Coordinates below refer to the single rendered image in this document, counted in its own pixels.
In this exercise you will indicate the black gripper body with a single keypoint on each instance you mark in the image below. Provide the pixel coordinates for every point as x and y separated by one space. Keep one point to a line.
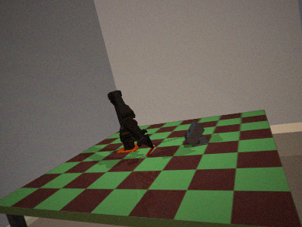
139 134

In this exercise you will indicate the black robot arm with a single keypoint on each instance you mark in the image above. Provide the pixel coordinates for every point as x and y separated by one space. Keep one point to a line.
125 116

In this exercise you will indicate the grey sloped panel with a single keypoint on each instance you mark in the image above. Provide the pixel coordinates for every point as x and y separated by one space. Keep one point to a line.
193 135

